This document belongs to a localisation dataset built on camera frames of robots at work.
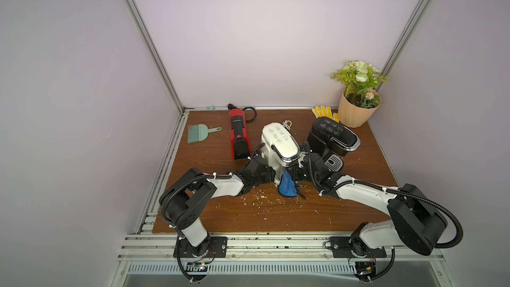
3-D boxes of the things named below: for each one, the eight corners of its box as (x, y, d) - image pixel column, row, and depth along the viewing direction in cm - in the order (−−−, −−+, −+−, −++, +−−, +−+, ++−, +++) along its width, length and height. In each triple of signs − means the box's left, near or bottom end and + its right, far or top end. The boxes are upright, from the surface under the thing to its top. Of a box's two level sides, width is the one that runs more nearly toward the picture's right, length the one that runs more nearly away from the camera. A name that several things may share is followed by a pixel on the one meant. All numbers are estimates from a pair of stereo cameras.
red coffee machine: (235, 165, 97) (230, 144, 83) (234, 132, 111) (230, 109, 96) (251, 164, 97) (248, 142, 83) (248, 131, 111) (246, 108, 97)
